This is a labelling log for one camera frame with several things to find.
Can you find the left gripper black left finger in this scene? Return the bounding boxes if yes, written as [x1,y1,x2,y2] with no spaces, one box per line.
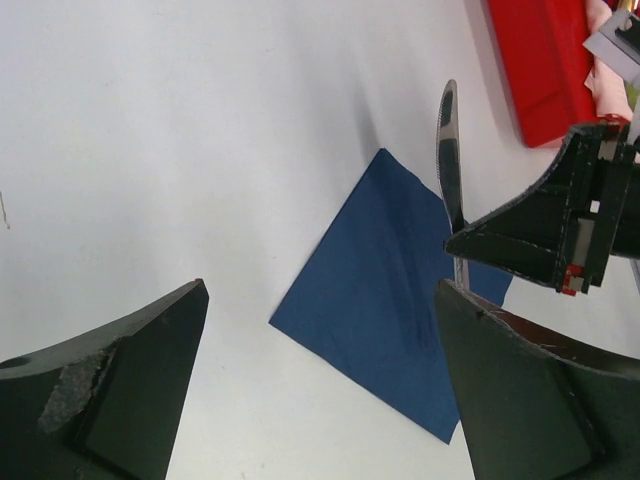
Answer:
[1,279,209,479]

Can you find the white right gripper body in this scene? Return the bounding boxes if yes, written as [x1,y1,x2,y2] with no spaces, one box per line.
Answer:
[582,9,639,260]

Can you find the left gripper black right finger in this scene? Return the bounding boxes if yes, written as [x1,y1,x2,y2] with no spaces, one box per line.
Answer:
[434,279,639,479]

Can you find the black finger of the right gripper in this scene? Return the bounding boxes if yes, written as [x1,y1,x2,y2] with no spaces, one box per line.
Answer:
[445,122,630,295]

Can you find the silver table knife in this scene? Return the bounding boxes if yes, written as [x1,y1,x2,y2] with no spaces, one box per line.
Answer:
[434,78,472,294]

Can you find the dark blue paper napkin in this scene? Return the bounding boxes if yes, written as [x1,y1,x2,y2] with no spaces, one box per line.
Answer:
[268,147,515,445]

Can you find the white napkin roll with utensil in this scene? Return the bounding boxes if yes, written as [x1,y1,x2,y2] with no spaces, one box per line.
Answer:
[584,0,632,121]

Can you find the red plastic bin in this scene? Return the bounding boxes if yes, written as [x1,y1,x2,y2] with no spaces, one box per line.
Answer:
[486,1,613,148]

